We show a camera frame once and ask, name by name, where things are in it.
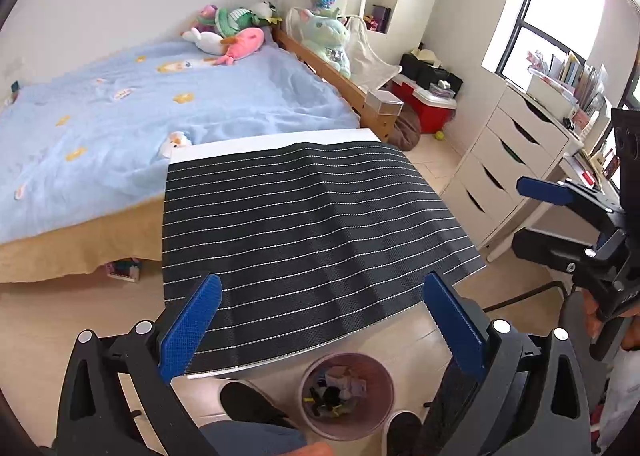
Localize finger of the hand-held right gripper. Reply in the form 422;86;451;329
516;176;626;217
512;227;629;287

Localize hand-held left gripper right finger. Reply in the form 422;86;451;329
422;271;593;456

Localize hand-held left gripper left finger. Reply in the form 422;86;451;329
56;273;223;456

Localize white cardboard box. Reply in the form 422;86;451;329
325;368;370;397

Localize pink trash bin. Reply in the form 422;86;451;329
299;353;396;442

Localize yellow plastic hair clip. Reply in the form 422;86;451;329
301;395;351;414

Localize person's right hand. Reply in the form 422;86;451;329
581;288;640;352

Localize white desk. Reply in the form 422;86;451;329
560;151;621;197

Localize white drawer chest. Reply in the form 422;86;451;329
442;83;583;249

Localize toy brick set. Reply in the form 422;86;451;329
105;260;143;283

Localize white storage box with books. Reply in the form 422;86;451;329
525;48;608;117

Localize white printed shirt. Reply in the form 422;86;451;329
595;346;640;452

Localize person's left leg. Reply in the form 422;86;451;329
200;423;333;456

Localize red cooler box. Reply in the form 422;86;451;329
392;74;457;134

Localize tan bed skirt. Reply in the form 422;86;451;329
0;198;168;284

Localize brown bean bag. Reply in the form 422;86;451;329
387;100;422;151

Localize black white-striped table mat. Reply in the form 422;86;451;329
161;140;486;379

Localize black storage bags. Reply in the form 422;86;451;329
400;53;463;91

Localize straw hat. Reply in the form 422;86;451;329
410;48;441;67

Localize light blue blanket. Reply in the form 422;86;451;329
0;40;361;244

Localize white mesh net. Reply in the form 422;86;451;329
347;16;403;91

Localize white seal plush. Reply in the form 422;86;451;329
181;28;226;55

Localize pink fish plush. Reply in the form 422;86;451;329
214;27;266;66

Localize green striped plush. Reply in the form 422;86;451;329
215;7;261;36

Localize pink and green plush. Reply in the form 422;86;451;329
195;4;221;31

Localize white duck plush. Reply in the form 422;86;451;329
250;0;283;26

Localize black cable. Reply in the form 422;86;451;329
482;281;568;314

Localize wooden bed frame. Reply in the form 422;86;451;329
272;26;403;141

